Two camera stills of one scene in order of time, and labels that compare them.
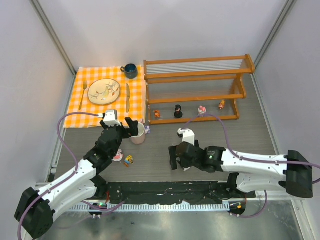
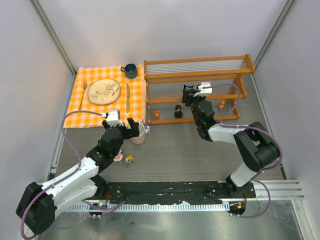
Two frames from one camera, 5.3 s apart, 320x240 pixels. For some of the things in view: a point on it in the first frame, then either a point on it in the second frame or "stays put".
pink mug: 139,139 stays put
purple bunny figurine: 147,130 stays put
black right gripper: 180,152 to 191,95
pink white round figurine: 119,156 stays put
